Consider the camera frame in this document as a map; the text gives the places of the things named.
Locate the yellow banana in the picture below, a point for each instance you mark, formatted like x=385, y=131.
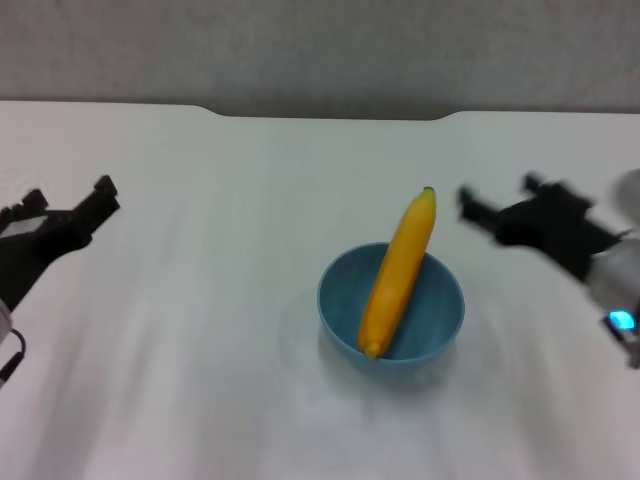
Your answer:
x=400, y=270

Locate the blue plastic bowl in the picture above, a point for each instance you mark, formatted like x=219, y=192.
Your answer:
x=430, y=320

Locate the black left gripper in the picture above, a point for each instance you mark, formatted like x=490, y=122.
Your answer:
x=35, y=255

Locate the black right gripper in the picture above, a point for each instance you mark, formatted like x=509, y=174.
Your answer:
x=555, y=230

